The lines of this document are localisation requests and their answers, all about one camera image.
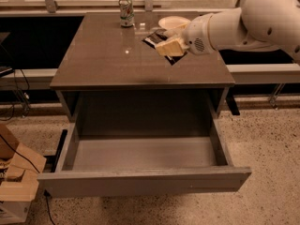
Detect green white soda can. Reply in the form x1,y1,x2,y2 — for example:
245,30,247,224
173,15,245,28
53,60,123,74
119,0,134,27

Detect open grey top drawer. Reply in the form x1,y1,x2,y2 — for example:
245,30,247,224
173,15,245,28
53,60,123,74
38,122,251,198

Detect black cables at left wall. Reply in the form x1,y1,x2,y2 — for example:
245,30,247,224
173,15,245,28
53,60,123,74
0,44,31,122

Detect black cable on floor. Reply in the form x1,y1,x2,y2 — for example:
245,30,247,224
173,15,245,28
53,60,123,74
0,134,56,225

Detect white gripper with vent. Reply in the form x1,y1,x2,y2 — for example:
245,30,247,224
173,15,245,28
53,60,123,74
155,13,215,56

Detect white bowl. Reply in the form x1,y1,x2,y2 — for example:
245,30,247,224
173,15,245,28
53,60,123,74
158,16,189,29

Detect cardboard box stack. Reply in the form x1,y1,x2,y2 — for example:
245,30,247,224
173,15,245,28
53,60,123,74
0,125,46,225

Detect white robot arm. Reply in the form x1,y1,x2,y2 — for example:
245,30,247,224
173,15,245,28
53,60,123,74
155,0,300,61

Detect grey cabinet with glossy top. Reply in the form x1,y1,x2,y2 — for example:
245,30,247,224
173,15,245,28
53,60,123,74
51,12,234,138

